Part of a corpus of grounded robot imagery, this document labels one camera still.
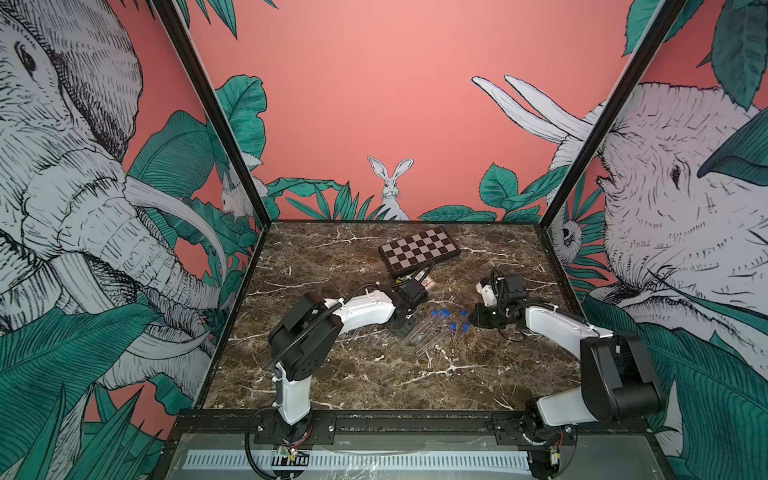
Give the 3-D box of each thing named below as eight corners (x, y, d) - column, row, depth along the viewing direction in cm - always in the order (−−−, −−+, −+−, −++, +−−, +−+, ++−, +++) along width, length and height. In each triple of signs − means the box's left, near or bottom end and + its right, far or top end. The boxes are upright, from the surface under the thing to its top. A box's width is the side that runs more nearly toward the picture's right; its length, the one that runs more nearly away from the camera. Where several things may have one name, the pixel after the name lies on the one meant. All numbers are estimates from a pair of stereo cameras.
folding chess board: (392, 279, 106) (392, 274, 103) (378, 251, 114) (377, 246, 111) (461, 254, 114) (463, 248, 111) (443, 230, 122) (444, 224, 119)
